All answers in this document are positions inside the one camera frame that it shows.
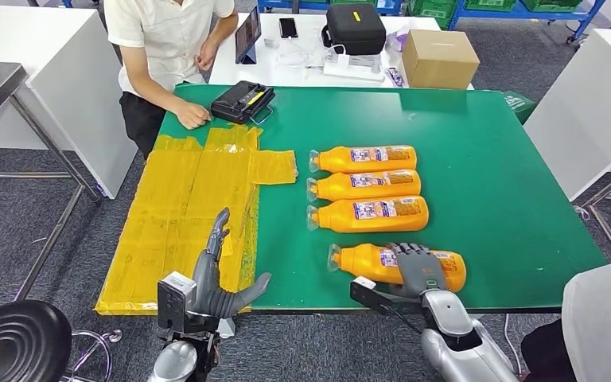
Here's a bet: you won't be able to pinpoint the person's left hand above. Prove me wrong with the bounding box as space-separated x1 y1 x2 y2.
194 39 221 72

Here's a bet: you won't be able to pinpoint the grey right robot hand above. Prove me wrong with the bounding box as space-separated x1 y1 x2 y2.
387 242 449 299

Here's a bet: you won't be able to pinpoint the person's right hand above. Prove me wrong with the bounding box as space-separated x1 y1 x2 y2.
173 99 212 131

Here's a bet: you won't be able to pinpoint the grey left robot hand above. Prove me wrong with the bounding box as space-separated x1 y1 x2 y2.
191 207 273 320

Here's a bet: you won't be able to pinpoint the black remote controller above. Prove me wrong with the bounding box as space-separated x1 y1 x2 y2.
210 80 277 126

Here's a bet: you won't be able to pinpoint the orange detergent bottle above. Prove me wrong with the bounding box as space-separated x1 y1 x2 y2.
305 169 422 203
308 145 418 174
305 195 430 234
327 243 467 294

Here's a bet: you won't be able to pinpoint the white table foot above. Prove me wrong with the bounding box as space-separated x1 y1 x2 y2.
216 316 237 340

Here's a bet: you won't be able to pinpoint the black tablet on stand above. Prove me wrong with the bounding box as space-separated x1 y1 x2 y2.
234 5 263 65

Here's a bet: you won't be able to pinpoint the person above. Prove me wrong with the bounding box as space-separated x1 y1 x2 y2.
520 252 611 382
103 0 239 159

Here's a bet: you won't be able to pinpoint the black smartphone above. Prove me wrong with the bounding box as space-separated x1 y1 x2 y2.
278 17 299 40

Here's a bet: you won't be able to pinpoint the yellow taped cardboard mat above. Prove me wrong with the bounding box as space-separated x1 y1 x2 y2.
94 123 299 316

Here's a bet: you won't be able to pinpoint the white desk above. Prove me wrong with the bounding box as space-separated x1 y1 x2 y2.
208 12 475 91
0 5 139 201
522 29 611 202

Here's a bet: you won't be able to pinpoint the white power strip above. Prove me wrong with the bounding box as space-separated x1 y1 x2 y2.
322 53 386 84

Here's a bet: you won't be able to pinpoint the black carrying case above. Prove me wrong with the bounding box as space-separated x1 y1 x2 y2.
321 2 387 57

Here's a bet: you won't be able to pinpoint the purple plastic bag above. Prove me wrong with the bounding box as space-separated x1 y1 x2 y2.
387 29 411 53

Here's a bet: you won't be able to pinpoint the steel table legs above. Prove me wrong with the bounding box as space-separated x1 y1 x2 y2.
574 158 611 260

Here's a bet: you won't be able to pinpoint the black round stool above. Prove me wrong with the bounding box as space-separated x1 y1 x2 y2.
0 299 123 382

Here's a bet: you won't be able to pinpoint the brown cardboard box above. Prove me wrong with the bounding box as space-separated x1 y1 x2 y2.
401 29 481 91

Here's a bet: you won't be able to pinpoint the green plastic crate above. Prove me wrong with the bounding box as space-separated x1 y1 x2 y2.
520 0 585 14
465 0 519 13
407 0 465 31

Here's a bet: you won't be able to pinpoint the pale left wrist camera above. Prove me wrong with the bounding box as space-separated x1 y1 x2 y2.
157 271 198 333

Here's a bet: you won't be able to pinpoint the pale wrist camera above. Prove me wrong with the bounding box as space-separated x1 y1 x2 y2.
157 271 198 333
349 275 423 319

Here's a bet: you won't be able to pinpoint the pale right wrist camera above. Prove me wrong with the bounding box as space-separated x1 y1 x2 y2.
349 275 423 319

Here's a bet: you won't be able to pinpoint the white charging cable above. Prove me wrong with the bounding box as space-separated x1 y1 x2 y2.
275 41 346 69

